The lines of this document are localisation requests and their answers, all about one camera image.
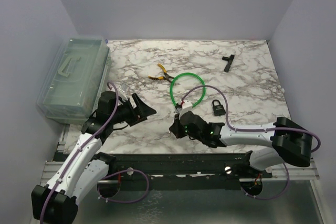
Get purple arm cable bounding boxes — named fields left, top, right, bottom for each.
left=180, top=84, right=321, bottom=200
left=39, top=81, right=150, bottom=222

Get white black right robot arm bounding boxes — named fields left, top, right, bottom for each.
left=169, top=111, right=312, bottom=178

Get clear plastic storage box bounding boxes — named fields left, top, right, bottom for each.
left=37, top=36, right=110, bottom=124

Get black padlock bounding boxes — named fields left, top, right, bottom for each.
left=212, top=99, right=226, bottom=116

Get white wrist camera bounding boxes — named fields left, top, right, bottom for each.
left=176, top=100, right=193, bottom=113
left=118, top=83, right=129, bottom=102

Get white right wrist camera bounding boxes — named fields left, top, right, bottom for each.
left=176, top=100, right=193, bottom=113

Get yellow handled pliers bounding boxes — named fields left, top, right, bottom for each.
left=148, top=63, right=175, bottom=84

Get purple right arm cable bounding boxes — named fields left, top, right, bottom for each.
left=180, top=84, right=321, bottom=200

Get aluminium rail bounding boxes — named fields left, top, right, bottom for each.
left=40, top=159, right=320, bottom=185

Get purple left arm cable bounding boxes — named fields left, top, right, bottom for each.
left=39, top=81, right=150, bottom=222

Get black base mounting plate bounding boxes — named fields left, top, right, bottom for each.
left=94, top=152, right=260, bottom=190

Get black T-shaped tool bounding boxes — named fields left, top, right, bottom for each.
left=222, top=55, right=235, bottom=73

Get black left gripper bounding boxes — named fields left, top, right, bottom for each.
left=111, top=93, right=156, bottom=126

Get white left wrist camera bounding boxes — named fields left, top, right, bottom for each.
left=118, top=83, right=129, bottom=102

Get green cable lock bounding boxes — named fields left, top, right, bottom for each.
left=170, top=72, right=206, bottom=112

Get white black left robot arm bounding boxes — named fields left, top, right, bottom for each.
left=31, top=91, right=156, bottom=223

